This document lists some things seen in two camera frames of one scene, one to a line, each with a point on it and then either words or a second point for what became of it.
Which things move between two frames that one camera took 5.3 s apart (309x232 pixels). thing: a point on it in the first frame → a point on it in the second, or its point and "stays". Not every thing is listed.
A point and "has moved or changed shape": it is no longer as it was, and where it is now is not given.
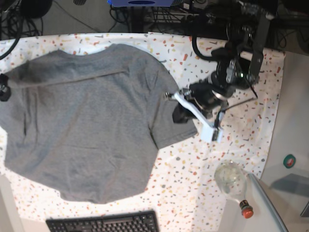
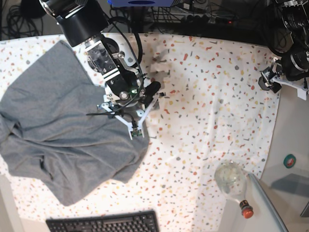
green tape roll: x=289 y=161 stays
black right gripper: x=209 y=95 → x=296 y=67
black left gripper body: x=5 y=91 → x=126 y=83
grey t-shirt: x=88 y=123 has moved or changed shape
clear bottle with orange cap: x=231 y=178 stays
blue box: x=140 y=3 stays
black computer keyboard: x=144 y=221 stays
